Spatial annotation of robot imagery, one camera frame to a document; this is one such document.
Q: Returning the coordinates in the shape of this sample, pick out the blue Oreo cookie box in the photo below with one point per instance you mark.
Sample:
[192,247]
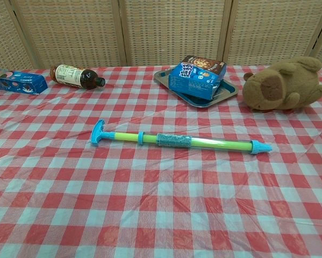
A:
[18,82]

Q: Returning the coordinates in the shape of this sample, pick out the red white checkered tablecloth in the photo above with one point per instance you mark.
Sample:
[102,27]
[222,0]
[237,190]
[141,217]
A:
[160,193]

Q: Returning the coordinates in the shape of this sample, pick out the blue snack carton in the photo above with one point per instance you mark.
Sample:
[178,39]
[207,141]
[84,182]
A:
[193,82]

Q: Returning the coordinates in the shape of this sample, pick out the green and blue water pump toy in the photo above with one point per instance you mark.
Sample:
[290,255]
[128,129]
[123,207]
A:
[150,138]

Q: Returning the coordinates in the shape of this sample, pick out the rectangular metal tray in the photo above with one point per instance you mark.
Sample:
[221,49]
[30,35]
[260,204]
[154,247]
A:
[225,92]

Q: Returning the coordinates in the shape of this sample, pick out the woven wooden folding screen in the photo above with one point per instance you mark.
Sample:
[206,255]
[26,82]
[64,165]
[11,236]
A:
[171,32]

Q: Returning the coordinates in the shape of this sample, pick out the brown bottle with white label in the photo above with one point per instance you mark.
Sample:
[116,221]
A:
[69,75]

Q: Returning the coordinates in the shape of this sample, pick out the brown capybara plush toy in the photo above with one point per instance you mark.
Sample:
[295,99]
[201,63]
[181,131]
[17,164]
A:
[287,86]

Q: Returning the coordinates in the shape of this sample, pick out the brown cookie box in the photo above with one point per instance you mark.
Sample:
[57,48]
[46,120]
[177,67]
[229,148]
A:
[207,64]

